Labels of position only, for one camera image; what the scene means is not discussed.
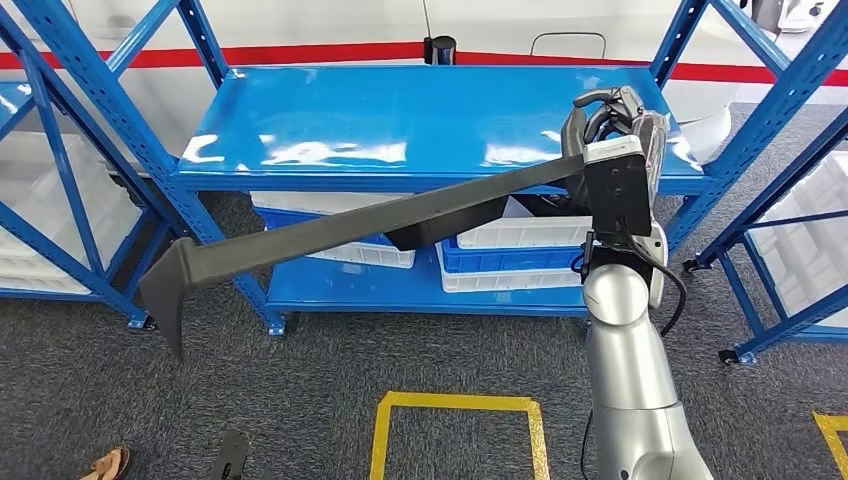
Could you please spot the person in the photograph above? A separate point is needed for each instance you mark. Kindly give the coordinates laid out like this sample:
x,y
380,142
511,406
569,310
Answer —
x,y
93,474

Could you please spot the yellow floor tape square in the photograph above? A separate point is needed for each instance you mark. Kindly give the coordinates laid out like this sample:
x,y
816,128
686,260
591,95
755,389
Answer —
x,y
457,401
835,420

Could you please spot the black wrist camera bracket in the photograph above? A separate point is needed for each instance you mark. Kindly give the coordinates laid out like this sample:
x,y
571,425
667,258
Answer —
x,y
619,199

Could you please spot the black plastic part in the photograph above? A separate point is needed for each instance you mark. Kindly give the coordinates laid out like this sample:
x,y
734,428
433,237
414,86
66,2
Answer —
x,y
550,206

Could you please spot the tan sandal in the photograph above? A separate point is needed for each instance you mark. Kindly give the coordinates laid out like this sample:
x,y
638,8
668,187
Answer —
x,y
112,460

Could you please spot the black stanchion post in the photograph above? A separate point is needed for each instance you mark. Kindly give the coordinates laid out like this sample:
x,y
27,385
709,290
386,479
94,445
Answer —
x,y
440,50

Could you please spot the red barrier belt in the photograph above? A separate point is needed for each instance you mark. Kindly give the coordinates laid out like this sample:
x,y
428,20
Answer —
x,y
298,54
596,61

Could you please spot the blue steel shelf rack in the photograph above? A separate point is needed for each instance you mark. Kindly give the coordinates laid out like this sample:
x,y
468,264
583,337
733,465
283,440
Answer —
x,y
397,119
73,265
795,318

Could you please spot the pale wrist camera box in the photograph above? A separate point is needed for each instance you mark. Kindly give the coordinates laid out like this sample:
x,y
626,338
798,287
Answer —
x,y
613,151

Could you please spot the translucent white crate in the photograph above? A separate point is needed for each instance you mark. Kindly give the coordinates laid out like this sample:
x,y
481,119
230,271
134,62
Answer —
x,y
40,281
112,205
808,252

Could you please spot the black plastic bracket panel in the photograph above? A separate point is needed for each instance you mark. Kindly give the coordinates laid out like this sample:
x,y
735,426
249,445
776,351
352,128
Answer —
x,y
331,232

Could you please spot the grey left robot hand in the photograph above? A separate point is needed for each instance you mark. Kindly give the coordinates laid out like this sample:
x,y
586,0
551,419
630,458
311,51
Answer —
x,y
228,457

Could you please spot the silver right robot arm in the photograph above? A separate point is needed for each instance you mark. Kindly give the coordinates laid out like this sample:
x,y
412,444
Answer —
x,y
629,371

